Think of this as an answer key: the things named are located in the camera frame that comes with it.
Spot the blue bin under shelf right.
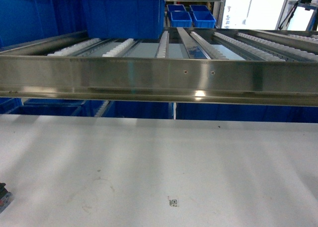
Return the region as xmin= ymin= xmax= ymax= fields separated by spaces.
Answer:
xmin=176 ymin=103 xmax=318 ymax=123

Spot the blue bin under shelf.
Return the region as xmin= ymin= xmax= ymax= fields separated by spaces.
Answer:
xmin=176 ymin=103 xmax=318 ymax=123
xmin=6 ymin=105 xmax=85 ymax=117

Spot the large blue bin on shelf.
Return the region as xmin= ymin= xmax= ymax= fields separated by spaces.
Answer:
xmin=80 ymin=0 xmax=165 ymax=39

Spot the stainless steel roller shelf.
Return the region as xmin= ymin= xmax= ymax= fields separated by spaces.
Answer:
xmin=0 ymin=28 xmax=318 ymax=106

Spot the blue bin under shelf left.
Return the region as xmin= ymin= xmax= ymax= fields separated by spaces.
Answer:
xmin=6 ymin=105 xmax=85 ymax=117

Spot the small blue bin front left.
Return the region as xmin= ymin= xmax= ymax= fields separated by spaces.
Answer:
xmin=170 ymin=11 xmax=192 ymax=28

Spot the small blue bin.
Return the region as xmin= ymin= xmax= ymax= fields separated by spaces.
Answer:
xmin=170 ymin=11 xmax=192 ymax=28
xmin=167 ymin=4 xmax=186 ymax=12
xmin=189 ymin=4 xmax=209 ymax=12
xmin=192 ymin=11 xmax=216 ymax=28

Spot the QR code sticker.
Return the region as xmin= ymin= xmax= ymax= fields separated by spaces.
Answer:
xmin=167 ymin=195 xmax=179 ymax=207

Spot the small blue bin front right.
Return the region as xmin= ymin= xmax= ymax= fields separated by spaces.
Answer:
xmin=192 ymin=11 xmax=216 ymax=28

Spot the small blue bin back left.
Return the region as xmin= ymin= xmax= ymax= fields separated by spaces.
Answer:
xmin=167 ymin=4 xmax=186 ymax=12

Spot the small blue bin back right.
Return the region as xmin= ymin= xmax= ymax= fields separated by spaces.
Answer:
xmin=189 ymin=4 xmax=209 ymax=12

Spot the large blue bin far left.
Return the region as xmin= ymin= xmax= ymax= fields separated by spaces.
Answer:
xmin=0 ymin=0 xmax=86 ymax=48

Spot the black red device at edge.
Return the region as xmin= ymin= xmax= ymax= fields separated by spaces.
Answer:
xmin=0 ymin=183 xmax=12 ymax=213

